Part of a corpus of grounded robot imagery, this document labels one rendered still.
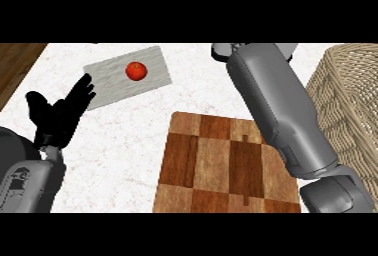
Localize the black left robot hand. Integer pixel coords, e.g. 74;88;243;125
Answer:
24;72;98;150

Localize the grey cutting board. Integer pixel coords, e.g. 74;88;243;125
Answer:
82;45;175;112

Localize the checkered wooden cutting board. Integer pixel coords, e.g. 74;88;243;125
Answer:
151;111;303;214

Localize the tan wicker basket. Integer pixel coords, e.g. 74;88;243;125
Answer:
305;43;378;212

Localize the brown wooden cabinet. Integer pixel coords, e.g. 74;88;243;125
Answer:
0;42;51;112

